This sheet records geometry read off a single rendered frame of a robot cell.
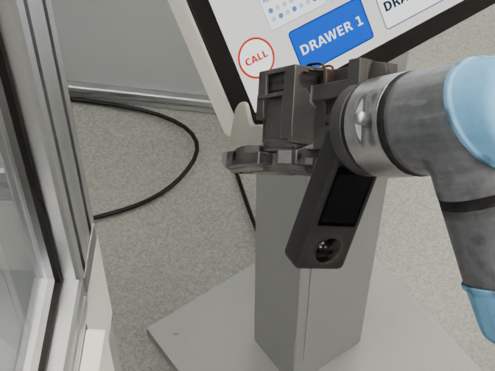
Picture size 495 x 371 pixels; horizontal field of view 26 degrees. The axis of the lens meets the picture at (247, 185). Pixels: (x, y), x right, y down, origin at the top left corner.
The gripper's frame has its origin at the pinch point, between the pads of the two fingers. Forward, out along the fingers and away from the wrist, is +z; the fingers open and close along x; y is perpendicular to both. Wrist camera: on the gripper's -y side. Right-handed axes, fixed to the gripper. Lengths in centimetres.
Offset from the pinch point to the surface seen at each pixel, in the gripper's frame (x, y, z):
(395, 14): -21.9, 18.8, 5.5
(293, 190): -35, 2, 41
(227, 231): -63, -2, 105
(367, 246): -57, -5, 53
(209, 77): -2.8, 9.8, 10.6
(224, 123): -5.7, 5.7, 12.1
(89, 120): -44, 21, 136
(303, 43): -11.4, 14.2, 7.1
